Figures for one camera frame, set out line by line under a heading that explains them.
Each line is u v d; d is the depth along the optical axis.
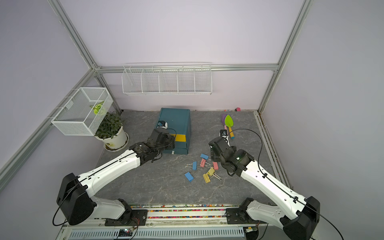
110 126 0.87
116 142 0.93
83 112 0.83
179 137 0.81
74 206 0.40
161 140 0.61
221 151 0.54
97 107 0.81
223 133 0.65
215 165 0.90
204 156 0.94
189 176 0.86
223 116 1.16
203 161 0.91
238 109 1.24
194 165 0.90
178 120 0.86
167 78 1.01
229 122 1.13
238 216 0.65
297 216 0.38
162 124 0.72
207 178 0.85
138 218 0.73
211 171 0.87
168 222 0.73
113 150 0.97
